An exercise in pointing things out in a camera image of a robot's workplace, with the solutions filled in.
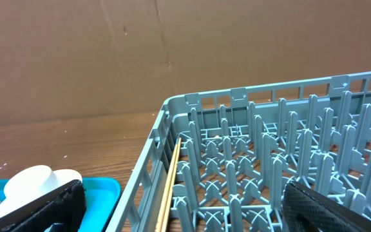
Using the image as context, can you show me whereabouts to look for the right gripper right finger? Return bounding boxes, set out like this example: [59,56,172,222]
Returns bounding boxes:
[282,181,371,232]

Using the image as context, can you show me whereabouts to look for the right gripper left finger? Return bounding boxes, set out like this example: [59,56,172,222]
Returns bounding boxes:
[0,180,86,232]

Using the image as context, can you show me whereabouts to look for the grey dishwasher rack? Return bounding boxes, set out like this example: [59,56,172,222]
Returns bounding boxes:
[106,72,371,231]

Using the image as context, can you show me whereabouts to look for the white saucer bowl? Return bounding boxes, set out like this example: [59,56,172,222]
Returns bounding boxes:
[0,169,82,218]

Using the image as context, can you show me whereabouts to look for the teal plastic serving tray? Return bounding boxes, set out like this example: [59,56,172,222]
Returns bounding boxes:
[0,177,121,232]

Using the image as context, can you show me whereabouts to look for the white upside-down cup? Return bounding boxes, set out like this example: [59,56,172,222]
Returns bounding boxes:
[4,165,57,198]

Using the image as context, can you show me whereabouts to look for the wooden chopstick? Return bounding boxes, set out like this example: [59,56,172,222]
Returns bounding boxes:
[159,141,182,232]
[154,137,182,232]

